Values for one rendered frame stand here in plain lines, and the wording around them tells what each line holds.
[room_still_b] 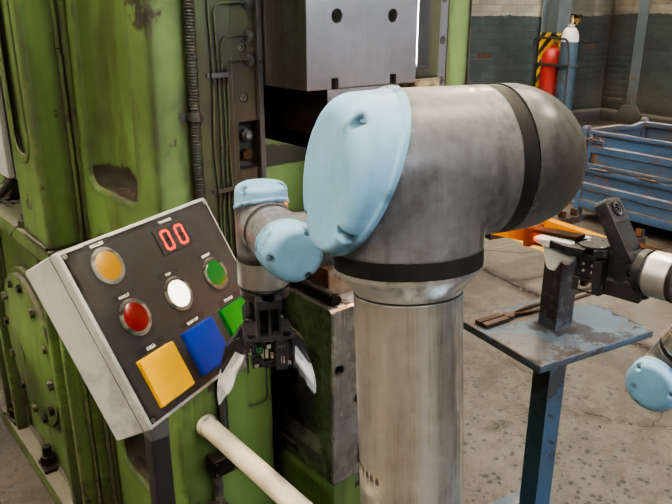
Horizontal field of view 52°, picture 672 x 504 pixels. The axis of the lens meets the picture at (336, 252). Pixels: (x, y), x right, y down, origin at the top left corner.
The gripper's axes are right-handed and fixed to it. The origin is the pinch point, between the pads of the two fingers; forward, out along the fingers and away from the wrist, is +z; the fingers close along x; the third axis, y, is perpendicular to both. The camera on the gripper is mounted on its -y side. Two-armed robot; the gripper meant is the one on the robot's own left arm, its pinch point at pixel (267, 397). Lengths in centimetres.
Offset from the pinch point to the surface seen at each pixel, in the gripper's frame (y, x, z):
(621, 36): -796, 605, -21
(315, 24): -41, 17, -55
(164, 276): -9.3, -14.4, -18.3
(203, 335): -6.0, -9.1, -9.0
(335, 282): -42.6, 21.0, -0.9
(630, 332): -43, 98, 20
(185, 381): 1.5, -12.3, -5.3
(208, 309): -10.9, -7.9, -11.2
